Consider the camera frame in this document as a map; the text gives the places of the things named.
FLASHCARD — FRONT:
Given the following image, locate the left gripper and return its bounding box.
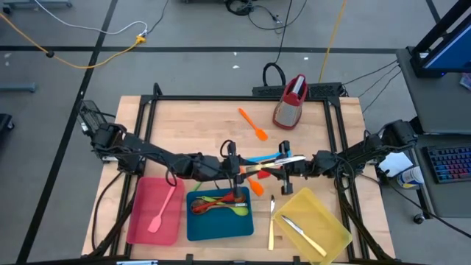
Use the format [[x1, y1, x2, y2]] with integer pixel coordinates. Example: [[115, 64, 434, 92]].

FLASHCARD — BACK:
[[190, 141, 255, 199]]

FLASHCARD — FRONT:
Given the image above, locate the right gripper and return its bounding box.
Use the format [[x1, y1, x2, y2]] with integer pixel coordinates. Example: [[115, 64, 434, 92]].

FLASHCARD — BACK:
[[266, 141, 320, 196]]

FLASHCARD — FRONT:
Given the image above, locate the cream handled table knife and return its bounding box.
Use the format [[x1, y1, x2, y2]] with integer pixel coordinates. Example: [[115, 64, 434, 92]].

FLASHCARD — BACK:
[[267, 194, 276, 252], [281, 215, 327, 258], [245, 155, 307, 173]]

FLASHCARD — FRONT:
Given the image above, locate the blue silicone spatula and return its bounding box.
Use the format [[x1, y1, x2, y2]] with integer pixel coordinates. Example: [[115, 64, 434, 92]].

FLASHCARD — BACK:
[[245, 149, 294, 163]]

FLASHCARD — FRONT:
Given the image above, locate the orange silicone spatula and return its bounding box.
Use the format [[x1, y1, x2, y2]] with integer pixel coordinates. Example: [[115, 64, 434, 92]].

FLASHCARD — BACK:
[[239, 166, 265, 197], [238, 107, 269, 142]]

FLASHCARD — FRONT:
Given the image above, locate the lime green spoon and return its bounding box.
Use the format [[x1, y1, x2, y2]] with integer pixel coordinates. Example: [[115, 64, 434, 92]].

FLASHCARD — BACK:
[[196, 196, 250, 217]]

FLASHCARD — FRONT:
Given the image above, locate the blue plastic tray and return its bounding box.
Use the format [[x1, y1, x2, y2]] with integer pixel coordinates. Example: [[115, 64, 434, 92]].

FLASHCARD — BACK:
[[185, 186, 255, 242]]

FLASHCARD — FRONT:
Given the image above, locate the yellow plastic tray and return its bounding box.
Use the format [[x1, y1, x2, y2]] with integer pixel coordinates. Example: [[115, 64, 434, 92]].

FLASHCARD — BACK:
[[272, 186, 353, 265]]

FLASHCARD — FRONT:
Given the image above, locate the red metal box grater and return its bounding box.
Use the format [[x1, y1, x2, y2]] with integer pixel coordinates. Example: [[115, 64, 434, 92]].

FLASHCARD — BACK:
[[272, 74, 309, 130]]

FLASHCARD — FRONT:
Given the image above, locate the black perforated electronics box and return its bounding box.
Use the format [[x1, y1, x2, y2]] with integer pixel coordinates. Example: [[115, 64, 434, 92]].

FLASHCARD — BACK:
[[252, 82, 345, 99]]

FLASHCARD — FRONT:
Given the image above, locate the pink silicone spatula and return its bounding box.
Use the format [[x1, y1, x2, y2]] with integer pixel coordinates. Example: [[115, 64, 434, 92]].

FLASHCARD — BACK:
[[147, 185, 177, 234]]

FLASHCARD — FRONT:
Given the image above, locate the red plastic tray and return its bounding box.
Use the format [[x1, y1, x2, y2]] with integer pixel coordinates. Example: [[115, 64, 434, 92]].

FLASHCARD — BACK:
[[126, 176, 185, 247]]

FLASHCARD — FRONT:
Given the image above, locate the white paper sheet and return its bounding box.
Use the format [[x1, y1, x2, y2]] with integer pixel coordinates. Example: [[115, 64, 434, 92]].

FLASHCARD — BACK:
[[378, 151, 414, 178]]

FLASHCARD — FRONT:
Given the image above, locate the white blue container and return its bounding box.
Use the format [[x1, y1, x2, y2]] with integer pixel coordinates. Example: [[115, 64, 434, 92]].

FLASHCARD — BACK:
[[396, 166, 425, 190]]

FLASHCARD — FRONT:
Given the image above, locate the black mesh box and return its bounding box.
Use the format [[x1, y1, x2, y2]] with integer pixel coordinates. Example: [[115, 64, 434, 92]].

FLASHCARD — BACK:
[[76, 99, 111, 128]]

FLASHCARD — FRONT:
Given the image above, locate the dark grey desk surface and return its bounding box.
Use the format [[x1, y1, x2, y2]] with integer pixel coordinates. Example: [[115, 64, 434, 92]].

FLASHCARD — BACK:
[[409, 134, 471, 219]]

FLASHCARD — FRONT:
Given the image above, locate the grey side table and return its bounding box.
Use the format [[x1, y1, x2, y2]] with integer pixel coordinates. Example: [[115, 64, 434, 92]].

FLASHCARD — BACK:
[[396, 47, 471, 135]]

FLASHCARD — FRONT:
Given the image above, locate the backlit keyboard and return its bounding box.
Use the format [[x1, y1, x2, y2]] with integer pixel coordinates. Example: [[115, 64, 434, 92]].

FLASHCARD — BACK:
[[426, 145, 471, 185]]

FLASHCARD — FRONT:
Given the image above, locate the colourful booklet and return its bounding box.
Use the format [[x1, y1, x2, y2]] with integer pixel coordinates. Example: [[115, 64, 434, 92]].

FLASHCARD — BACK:
[[458, 72, 471, 92]]

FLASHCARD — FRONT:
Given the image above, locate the computer monitor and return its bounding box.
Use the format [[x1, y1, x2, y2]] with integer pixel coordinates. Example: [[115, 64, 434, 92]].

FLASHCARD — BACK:
[[422, 22, 471, 74]]

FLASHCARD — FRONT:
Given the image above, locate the black monitor stand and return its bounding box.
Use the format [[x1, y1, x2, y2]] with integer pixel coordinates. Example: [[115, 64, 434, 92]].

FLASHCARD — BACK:
[[409, 0, 471, 79]]

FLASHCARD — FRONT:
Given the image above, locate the grey furniture foot bar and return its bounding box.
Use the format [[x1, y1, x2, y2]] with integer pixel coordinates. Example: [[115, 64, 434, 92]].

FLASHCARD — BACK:
[[0, 82, 38, 93], [2, 0, 74, 9]]

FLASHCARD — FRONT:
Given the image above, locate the black chair caster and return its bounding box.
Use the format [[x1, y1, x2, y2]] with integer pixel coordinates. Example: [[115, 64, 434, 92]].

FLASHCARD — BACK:
[[0, 113, 15, 133]]

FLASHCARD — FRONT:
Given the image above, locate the black looped cable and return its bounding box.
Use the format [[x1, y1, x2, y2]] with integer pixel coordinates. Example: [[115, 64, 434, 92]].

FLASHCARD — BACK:
[[261, 0, 295, 88]]

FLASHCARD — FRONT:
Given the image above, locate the black aluminium table frame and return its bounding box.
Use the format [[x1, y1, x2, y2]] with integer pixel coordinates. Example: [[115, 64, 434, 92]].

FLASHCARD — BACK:
[[88, 82, 397, 265]]

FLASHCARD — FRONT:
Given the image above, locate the yellow cable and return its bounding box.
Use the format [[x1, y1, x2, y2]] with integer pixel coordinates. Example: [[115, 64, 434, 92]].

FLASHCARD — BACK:
[[317, 0, 349, 84]]

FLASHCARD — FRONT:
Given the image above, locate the black cable bundle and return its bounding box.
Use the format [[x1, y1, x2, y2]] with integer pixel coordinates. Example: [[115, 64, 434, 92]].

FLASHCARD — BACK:
[[224, 0, 308, 32]]

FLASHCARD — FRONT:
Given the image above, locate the yellow cord with plug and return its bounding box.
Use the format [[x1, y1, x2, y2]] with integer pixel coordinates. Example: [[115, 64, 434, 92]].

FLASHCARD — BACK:
[[0, 12, 148, 71]]

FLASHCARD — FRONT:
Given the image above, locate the thin black cable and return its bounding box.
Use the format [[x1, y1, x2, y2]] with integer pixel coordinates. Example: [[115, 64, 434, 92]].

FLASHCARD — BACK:
[[146, 0, 171, 36]]

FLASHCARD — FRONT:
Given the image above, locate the white cable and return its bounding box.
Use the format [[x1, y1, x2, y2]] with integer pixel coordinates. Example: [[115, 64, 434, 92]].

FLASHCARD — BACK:
[[33, 0, 149, 37]]

